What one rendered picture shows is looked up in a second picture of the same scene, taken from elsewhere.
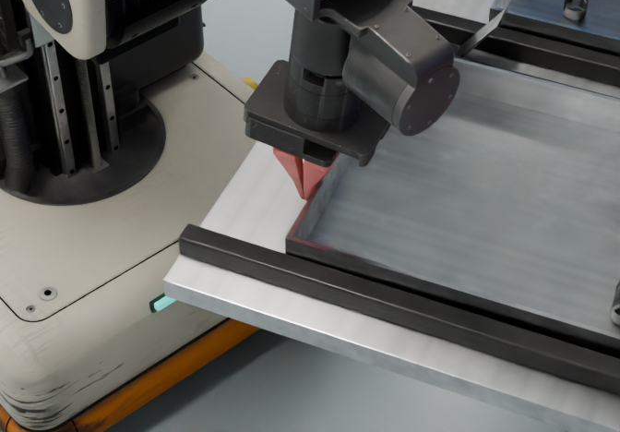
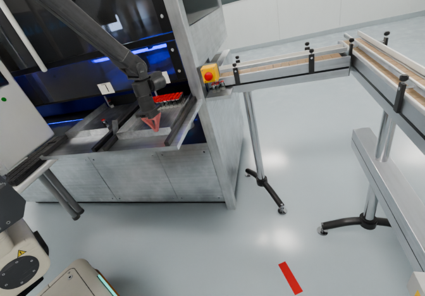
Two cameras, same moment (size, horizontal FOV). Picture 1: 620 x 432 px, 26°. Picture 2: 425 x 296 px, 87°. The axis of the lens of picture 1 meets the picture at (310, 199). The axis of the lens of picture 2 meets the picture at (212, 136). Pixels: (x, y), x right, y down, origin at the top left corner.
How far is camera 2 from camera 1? 108 cm
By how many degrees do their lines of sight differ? 70
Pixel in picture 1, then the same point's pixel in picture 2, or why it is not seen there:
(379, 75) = (158, 78)
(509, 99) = (130, 125)
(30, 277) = not seen: outside the picture
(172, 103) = not seen: outside the picture
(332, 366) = (126, 275)
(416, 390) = (136, 253)
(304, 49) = (147, 90)
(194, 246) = (169, 140)
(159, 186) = not seen: outside the picture
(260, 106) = (148, 111)
